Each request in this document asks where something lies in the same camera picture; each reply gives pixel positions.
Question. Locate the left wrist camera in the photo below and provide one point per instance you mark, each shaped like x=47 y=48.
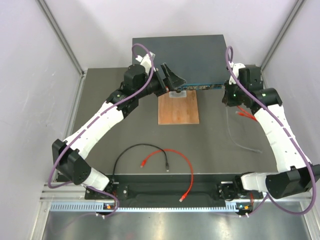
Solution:
x=145 y=61

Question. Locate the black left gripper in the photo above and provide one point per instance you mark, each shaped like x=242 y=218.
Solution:
x=175 y=81

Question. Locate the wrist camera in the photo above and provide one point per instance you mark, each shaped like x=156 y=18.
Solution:
x=234 y=76
x=145 y=61

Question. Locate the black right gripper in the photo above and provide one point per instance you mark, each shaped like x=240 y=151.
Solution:
x=227 y=99

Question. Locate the slotted cable duct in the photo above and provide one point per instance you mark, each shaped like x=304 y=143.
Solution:
x=135 y=206

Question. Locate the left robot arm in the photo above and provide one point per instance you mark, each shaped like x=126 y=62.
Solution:
x=69 y=155

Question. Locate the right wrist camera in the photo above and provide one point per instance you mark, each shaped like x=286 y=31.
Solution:
x=234 y=76

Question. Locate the teal network switch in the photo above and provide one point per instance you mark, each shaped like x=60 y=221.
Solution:
x=198 y=59

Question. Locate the wooden board stand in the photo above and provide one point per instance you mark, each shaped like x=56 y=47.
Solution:
x=178 y=108

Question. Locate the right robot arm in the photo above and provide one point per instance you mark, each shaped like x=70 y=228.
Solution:
x=295 y=172

